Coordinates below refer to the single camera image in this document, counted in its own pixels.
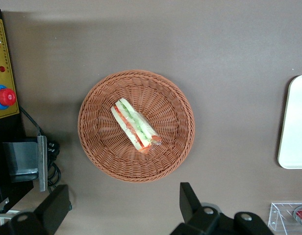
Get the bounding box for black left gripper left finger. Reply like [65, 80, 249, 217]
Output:
[0, 184, 73, 235]

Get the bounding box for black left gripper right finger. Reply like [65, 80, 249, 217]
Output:
[170, 182, 275, 235]

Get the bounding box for plastic-wrapped sandwich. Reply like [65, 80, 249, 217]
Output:
[110, 97, 163, 154]

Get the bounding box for round brown wicker basket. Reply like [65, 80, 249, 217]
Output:
[77, 70, 196, 184]

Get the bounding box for white plastic tray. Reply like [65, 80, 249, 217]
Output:
[277, 74, 302, 170]

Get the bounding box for clear acrylic box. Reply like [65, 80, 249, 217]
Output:
[268, 202, 302, 232]

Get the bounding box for black control box yellow panel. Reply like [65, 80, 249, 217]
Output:
[0, 6, 35, 212]

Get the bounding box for red object in acrylic box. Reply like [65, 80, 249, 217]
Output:
[293, 206, 302, 224]

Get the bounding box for red emergency stop button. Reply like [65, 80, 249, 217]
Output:
[0, 84, 17, 110]

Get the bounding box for black cable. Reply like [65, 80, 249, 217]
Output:
[18, 106, 62, 194]

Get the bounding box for silver aluminium frame bar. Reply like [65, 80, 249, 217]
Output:
[0, 197, 37, 226]

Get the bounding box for grey metal bracket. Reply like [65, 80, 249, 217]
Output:
[2, 135, 48, 192]

